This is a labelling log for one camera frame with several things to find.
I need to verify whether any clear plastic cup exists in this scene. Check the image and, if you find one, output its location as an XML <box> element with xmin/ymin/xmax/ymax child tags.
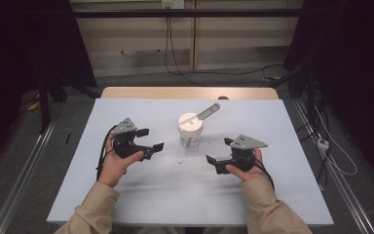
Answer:
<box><xmin>178</xmin><ymin>131</ymin><xmax>203</xmax><ymax>149</ymax></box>

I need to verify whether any aluminium rail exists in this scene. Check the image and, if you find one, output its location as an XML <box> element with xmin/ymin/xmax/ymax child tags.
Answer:
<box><xmin>292</xmin><ymin>97</ymin><xmax>374</xmax><ymax>234</ymax></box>
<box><xmin>0</xmin><ymin>119</ymin><xmax>58</xmax><ymax>234</ymax></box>

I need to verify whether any white table sheet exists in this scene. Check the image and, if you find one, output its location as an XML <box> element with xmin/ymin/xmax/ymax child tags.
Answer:
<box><xmin>46</xmin><ymin>97</ymin><xmax>335</xmax><ymax>226</ymax></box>

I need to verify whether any black power cable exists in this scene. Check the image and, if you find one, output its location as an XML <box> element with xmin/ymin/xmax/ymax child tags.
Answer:
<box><xmin>164</xmin><ymin>16</ymin><xmax>285</xmax><ymax>88</ymax></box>

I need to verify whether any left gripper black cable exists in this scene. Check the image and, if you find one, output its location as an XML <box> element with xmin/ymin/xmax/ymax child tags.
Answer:
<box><xmin>95</xmin><ymin>124</ymin><xmax>119</xmax><ymax>182</ymax></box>

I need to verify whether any black metal stand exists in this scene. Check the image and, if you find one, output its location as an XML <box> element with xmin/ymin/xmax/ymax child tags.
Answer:
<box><xmin>37</xmin><ymin>73</ymin><xmax>69</xmax><ymax>135</ymax></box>

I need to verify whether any person's right hand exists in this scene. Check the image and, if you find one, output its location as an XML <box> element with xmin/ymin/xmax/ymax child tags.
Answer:
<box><xmin>225</xmin><ymin>147</ymin><xmax>266</xmax><ymax>183</ymax></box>

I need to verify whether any white wall socket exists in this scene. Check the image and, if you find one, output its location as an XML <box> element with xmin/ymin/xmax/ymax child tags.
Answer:
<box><xmin>161</xmin><ymin>0</ymin><xmax>186</xmax><ymax>10</ymax></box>

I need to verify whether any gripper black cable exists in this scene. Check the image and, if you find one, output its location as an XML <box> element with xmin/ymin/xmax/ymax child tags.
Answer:
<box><xmin>252</xmin><ymin>155</ymin><xmax>276</xmax><ymax>192</ymax></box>
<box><xmin>95</xmin><ymin>124</ymin><xmax>119</xmax><ymax>182</ymax></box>

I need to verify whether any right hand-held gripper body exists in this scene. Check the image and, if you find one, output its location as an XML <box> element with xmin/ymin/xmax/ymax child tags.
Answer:
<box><xmin>213</xmin><ymin>134</ymin><xmax>269</xmax><ymax>176</ymax></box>

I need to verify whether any white cable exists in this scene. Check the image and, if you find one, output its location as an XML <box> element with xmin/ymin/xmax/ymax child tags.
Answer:
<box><xmin>314</xmin><ymin>105</ymin><xmax>358</xmax><ymax>177</ymax></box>

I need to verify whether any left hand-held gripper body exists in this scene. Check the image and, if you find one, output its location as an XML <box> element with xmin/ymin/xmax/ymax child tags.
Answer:
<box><xmin>109</xmin><ymin>117</ymin><xmax>154</xmax><ymax>162</ymax></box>

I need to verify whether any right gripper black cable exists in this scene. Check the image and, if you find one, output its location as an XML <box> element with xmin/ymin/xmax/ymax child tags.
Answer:
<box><xmin>252</xmin><ymin>155</ymin><xmax>276</xmax><ymax>192</ymax></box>

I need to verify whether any white power strip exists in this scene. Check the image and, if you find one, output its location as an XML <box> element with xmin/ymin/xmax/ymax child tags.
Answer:
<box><xmin>317</xmin><ymin>138</ymin><xmax>330</xmax><ymax>152</ymax></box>

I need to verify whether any black curtain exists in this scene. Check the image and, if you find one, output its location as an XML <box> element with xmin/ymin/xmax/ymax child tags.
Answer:
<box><xmin>0</xmin><ymin>0</ymin><xmax>97</xmax><ymax>98</ymax></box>
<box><xmin>283</xmin><ymin>0</ymin><xmax>374</xmax><ymax>176</ymax></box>

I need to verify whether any person's left hand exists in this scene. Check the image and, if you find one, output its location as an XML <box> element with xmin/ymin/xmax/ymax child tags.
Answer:
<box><xmin>97</xmin><ymin>133</ymin><xmax>146</xmax><ymax>189</ymax></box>

